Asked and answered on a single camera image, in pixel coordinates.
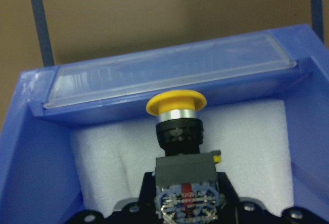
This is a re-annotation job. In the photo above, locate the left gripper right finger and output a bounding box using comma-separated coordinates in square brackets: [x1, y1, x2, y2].
[217, 172, 328, 224]

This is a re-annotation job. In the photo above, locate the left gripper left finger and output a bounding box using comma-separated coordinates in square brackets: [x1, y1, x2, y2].
[77, 172, 161, 223]

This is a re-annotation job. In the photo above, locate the yellow mushroom push button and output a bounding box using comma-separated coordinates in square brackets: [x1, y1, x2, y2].
[146, 90, 223, 223]

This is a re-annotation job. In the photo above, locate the white foam pad in bin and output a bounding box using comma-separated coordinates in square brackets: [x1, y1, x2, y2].
[70, 100, 294, 216]

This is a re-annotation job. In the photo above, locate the blue bin left side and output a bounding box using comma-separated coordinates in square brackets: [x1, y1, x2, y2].
[1, 25, 328, 223]

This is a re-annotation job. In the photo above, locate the clear bin label holder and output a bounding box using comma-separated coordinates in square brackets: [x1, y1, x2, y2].
[43, 32, 297, 109]

